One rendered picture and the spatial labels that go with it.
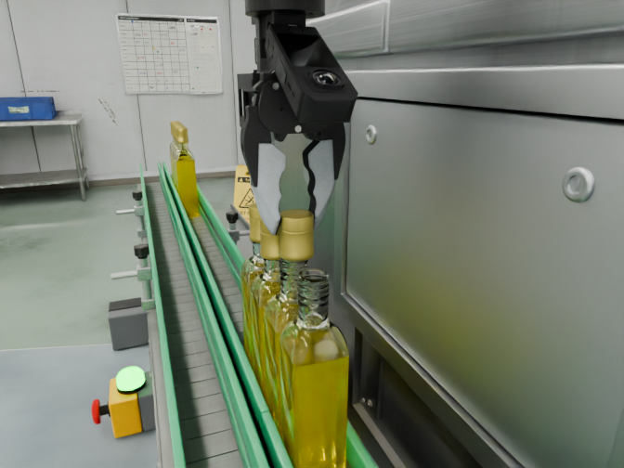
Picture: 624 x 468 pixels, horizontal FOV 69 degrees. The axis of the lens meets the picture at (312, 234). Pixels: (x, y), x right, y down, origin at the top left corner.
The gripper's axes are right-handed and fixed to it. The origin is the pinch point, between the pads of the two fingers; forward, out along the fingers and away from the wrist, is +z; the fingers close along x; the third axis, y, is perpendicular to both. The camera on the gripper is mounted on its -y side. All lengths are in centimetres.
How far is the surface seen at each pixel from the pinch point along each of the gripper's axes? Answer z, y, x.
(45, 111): 21, 524, 91
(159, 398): 29.8, 17.5, 14.8
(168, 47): -47, 582, -46
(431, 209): -1.2, -4.9, -12.3
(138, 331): 38, 54, 17
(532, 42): -15.8, -13.6, -13.2
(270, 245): 4.2, 5.3, 1.2
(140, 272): 22, 46, 15
